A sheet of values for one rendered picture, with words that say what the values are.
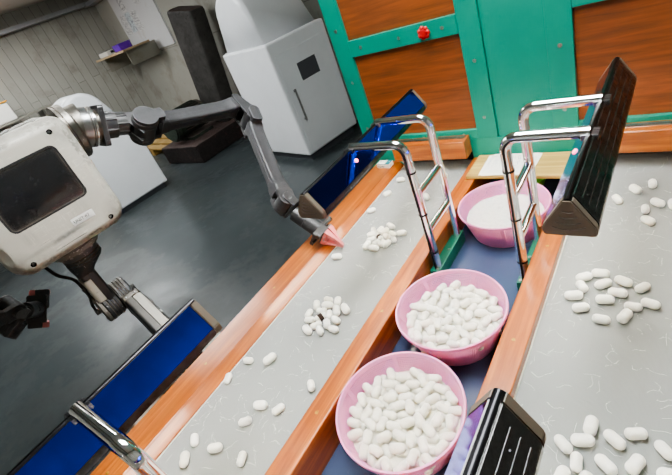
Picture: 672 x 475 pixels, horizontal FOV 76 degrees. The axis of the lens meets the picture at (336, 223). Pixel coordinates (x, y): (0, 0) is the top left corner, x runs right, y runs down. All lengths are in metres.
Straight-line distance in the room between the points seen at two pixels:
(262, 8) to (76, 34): 5.55
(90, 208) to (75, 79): 7.86
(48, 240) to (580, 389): 1.30
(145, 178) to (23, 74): 4.03
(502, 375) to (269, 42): 3.55
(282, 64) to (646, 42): 3.11
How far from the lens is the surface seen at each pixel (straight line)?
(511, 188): 1.03
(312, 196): 1.02
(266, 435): 1.06
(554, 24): 1.46
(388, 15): 1.63
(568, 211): 0.76
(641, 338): 1.04
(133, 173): 5.46
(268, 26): 4.19
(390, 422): 0.96
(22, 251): 1.37
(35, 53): 9.13
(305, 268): 1.39
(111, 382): 0.81
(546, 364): 0.99
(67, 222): 1.38
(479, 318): 1.10
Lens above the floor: 1.53
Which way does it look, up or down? 30 degrees down
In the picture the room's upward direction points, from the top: 23 degrees counter-clockwise
